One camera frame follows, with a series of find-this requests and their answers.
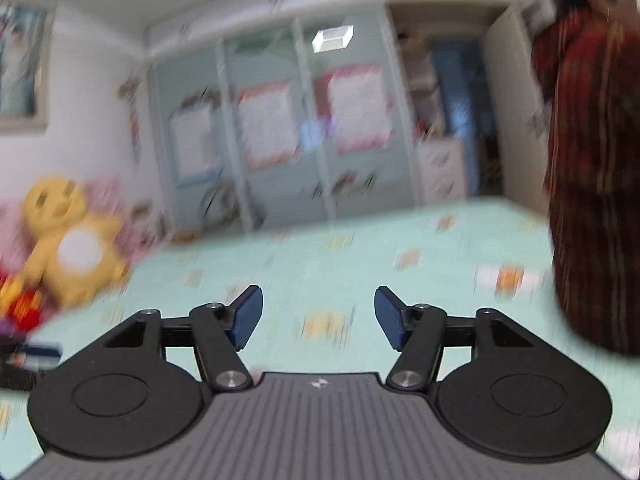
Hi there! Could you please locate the mint bee-print quilted bedspread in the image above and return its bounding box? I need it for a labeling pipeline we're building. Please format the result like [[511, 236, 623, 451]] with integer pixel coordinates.
[[0, 197, 640, 480]]

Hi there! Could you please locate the white drawer cabinet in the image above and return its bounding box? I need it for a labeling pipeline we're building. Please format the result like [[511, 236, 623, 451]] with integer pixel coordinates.
[[417, 137, 471, 203]]

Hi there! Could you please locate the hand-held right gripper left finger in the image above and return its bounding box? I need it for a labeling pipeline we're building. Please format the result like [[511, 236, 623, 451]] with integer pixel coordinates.
[[102, 284, 264, 394]]

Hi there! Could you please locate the wardrobe with sliding glass doors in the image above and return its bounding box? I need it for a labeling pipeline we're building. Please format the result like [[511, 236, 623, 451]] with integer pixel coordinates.
[[145, 2, 421, 233]]

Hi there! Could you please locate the yellow plush toy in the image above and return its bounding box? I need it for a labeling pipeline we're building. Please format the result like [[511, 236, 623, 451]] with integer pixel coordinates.
[[20, 175, 132, 308]]

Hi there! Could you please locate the red plush toy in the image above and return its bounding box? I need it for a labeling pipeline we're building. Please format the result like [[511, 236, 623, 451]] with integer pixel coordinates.
[[0, 272, 46, 333]]

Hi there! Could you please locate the wall lamp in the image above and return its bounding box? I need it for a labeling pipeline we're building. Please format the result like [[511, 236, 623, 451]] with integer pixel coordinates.
[[117, 77, 143, 103]]

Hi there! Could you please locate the red hanging ornament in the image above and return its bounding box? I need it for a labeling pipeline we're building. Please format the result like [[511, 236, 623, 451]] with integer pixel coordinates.
[[127, 105, 143, 161]]

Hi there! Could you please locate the framed wedding photo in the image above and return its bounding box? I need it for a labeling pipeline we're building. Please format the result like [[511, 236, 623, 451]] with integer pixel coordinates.
[[0, 2, 53, 126]]

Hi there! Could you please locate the blue bordered paper poster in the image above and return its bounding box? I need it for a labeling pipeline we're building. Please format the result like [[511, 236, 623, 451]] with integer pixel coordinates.
[[167, 102, 223, 186]]

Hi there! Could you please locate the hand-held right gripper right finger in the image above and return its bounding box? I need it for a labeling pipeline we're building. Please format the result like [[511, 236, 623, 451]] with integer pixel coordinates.
[[374, 285, 536, 394]]

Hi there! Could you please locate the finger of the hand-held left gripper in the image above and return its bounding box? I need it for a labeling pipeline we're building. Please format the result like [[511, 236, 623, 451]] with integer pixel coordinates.
[[0, 335, 63, 391]]

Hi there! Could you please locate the white door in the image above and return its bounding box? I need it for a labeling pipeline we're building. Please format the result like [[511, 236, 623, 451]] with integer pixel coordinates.
[[482, 5, 551, 201]]

